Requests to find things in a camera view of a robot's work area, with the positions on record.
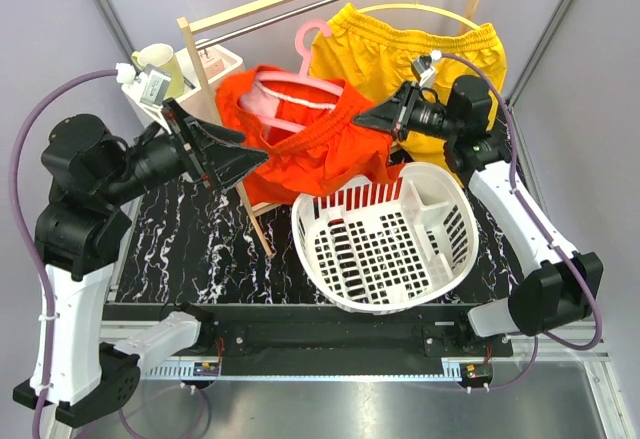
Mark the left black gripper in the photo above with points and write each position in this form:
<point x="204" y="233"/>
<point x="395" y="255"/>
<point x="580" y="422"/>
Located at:
<point x="205" y="155"/>

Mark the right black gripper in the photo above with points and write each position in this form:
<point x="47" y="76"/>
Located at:
<point x="395" y="114"/>

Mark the pink plastic hanger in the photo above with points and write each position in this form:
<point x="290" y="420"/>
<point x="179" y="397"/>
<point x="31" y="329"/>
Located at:
<point x="270" y="89"/>

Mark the orange shorts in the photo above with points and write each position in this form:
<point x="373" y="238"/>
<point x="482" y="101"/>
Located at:
<point x="319" y="160"/>

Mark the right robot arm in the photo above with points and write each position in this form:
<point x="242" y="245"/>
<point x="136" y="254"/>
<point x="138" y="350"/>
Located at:
<point x="560" y="284"/>

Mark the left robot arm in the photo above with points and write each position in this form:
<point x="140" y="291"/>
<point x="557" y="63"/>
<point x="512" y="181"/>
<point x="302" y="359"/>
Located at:
<point x="78" y="236"/>

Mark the yellow shorts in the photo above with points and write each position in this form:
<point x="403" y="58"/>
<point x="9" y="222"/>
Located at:
<point x="375" y="57"/>

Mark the pale yellow cup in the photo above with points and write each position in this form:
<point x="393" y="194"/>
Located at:
<point x="162" y="56"/>

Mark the metal hanging rod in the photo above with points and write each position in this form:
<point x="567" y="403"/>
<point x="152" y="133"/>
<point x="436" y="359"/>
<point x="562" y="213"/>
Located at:
<point x="265" y="23"/>

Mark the white plastic laundry basket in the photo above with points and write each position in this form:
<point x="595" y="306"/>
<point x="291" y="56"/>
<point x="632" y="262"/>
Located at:
<point x="385" y="248"/>

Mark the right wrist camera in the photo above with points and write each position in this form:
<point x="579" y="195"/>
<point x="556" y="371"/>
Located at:
<point x="424" y="68"/>

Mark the yellow wire hanger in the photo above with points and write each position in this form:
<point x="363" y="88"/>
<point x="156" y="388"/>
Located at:
<point x="466" y="23"/>

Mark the wooden clothes rack frame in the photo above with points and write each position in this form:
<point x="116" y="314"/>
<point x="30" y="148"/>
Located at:
<point x="191" y="28"/>

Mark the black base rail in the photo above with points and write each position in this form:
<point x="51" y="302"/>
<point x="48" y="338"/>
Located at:
<point x="323" y="342"/>

